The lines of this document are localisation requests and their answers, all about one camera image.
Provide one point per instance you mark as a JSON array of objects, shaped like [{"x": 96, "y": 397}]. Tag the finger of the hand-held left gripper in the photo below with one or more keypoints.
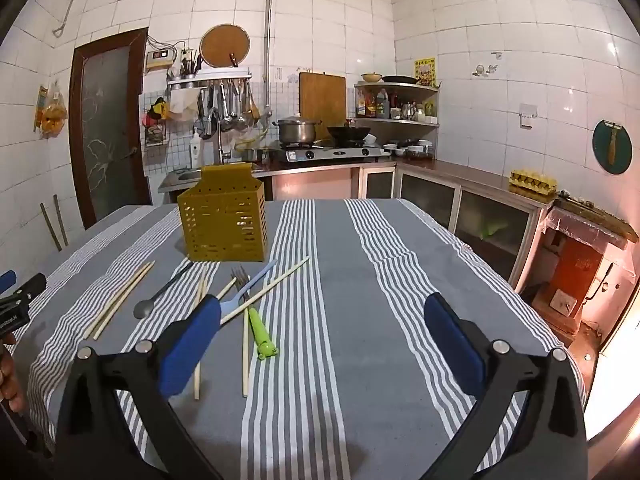
[
  {"x": 31, "y": 287},
  {"x": 7, "y": 279}
]

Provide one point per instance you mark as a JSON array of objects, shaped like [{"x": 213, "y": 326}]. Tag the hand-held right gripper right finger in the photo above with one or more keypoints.
[{"x": 455, "y": 347}]

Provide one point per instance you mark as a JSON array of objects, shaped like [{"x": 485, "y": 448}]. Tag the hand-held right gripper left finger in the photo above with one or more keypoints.
[{"x": 192, "y": 347}]

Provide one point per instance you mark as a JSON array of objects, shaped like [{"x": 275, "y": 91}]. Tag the wooden chopstick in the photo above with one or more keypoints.
[
  {"x": 125, "y": 305},
  {"x": 202, "y": 282},
  {"x": 117, "y": 299},
  {"x": 245, "y": 370},
  {"x": 227, "y": 287},
  {"x": 290, "y": 270}
]

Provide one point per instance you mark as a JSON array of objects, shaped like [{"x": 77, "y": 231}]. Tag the light blue plastic spoon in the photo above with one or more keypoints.
[{"x": 235, "y": 302}]

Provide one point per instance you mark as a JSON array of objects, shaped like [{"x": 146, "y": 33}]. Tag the metal spoon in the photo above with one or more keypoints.
[{"x": 142, "y": 309}]

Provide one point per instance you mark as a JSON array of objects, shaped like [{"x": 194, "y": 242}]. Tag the yellow perforated utensil holder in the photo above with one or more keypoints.
[{"x": 225, "y": 215}]

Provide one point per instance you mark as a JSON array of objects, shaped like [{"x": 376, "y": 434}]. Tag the row of hanging kitchen utensils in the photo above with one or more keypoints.
[{"x": 227, "y": 110}]

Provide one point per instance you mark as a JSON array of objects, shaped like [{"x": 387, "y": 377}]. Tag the person's left hand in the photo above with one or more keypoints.
[{"x": 11, "y": 375}]

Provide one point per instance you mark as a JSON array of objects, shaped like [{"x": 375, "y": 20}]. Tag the wooden sticks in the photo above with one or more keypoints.
[{"x": 56, "y": 225}]

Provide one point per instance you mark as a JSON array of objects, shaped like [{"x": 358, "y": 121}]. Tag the grey striped tablecloth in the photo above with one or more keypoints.
[{"x": 350, "y": 310}]

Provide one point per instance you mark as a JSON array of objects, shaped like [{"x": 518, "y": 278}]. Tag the kitchen counter cabinets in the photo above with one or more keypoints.
[{"x": 475, "y": 210}]

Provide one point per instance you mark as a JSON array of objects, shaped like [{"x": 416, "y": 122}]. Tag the red cabinet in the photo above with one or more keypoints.
[{"x": 575, "y": 265}]

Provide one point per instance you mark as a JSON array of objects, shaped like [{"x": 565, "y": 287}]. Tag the brown frosted glass door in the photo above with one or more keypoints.
[{"x": 107, "y": 125}]

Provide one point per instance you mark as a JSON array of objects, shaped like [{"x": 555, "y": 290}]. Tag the yellow egg carton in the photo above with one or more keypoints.
[{"x": 532, "y": 182}]

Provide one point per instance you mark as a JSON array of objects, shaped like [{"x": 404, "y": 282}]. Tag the white soap bottle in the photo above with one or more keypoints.
[{"x": 195, "y": 152}]

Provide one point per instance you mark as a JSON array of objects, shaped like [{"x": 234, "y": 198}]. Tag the small steel pot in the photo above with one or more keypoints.
[{"x": 252, "y": 156}]

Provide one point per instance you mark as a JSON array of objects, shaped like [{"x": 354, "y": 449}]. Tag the cluster of bowls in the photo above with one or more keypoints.
[{"x": 410, "y": 150}]

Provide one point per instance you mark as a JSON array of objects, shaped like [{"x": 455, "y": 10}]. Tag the colourful hanging bags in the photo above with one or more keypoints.
[{"x": 156, "y": 120}]

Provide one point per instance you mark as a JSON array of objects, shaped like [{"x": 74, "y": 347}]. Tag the metal faucet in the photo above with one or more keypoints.
[{"x": 219, "y": 140}]

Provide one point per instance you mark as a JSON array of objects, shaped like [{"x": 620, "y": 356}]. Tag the gas stove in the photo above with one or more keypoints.
[{"x": 335, "y": 152}]

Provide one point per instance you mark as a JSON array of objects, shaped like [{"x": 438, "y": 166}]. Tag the corner shelf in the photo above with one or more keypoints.
[{"x": 400, "y": 121}]

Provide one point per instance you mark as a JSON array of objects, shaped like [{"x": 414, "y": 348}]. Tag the black wok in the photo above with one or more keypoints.
[{"x": 350, "y": 133}]

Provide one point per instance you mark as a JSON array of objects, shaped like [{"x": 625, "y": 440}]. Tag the white hanging cloth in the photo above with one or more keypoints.
[{"x": 182, "y": 102}]

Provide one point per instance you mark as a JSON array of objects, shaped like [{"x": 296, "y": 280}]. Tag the steel pot with lid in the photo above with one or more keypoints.
[{"x": 296, "y": 131}]

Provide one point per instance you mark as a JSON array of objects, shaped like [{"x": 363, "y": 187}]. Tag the row of condiment bottles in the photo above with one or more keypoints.
[{"x": 380, "y": 105}]

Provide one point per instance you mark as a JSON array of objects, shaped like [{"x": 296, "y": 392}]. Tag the green round board with peeler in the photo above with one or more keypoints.
[{"x": 620, "y": 152}]

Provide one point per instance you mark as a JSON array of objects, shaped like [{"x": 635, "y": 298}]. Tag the black pan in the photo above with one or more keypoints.
[{"x": 400, "y": 79}]

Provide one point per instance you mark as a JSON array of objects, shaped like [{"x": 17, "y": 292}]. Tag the wooden cutting board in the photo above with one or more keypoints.
[{"x": 322, "y": 100}]

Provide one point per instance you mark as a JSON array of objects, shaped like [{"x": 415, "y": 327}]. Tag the yellow bowl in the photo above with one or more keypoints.
[{"x": 371, "y": 77}]

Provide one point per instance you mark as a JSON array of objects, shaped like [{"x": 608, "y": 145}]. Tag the round wooden lid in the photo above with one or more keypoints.
[{"x": 222, "y": 45}]

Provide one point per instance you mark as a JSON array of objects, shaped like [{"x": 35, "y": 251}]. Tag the plastic bag on wall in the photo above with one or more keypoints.
[{"x": 52, "y": 112}]

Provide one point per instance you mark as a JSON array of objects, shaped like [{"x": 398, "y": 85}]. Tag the white wall socket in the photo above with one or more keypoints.
[{"x": 528, "y": 116}]

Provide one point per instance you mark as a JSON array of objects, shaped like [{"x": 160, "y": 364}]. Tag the wall electric box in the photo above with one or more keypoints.
[{"x": 159, "y": 59}]

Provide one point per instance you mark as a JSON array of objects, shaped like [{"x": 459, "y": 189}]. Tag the metal wall rack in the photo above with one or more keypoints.
[{"x": 210, "y": 80}]

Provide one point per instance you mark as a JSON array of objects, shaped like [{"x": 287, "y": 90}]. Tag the yellow wall poster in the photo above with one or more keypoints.
[{"x": 425, "y": 71}]

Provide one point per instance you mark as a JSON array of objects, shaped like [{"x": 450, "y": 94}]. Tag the wall hooks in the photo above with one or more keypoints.
[{"x": 485, "y": 70}]

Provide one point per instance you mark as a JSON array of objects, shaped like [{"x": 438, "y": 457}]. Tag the vertical wall pipe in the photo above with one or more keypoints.
[{"x": 269, "y": 35}]

